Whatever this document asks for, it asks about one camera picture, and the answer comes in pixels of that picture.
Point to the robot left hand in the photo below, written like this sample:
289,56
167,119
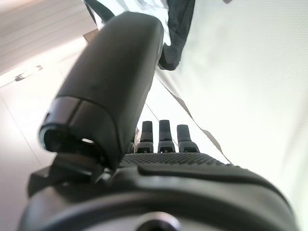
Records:
108,72

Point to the black garment with blue label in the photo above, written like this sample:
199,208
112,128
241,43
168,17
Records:
178,36

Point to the white printed garment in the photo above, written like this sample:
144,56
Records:
240,72

